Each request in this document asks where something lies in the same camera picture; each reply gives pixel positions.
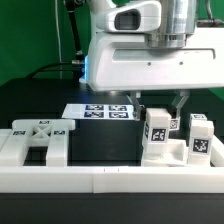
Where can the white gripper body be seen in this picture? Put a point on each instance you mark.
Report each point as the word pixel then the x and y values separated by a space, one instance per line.
pixel 124 62

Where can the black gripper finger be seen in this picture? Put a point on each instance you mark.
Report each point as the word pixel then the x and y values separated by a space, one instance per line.
pixel 137 107
pixel 178 102

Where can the white chair seat part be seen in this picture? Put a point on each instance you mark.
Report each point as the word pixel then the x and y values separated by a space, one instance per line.
pixel 174 153

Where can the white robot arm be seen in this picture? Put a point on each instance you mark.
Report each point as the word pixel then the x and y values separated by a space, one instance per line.
pixel 153 45

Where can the white chair back part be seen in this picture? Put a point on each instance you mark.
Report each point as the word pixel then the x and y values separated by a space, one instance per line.
pixel 50 133

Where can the white sheet with fiducial tags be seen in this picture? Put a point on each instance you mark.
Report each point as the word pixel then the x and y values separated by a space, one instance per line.
pixel 100 112

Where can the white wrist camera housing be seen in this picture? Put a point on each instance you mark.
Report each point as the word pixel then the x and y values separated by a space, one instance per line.
pixel 134 17

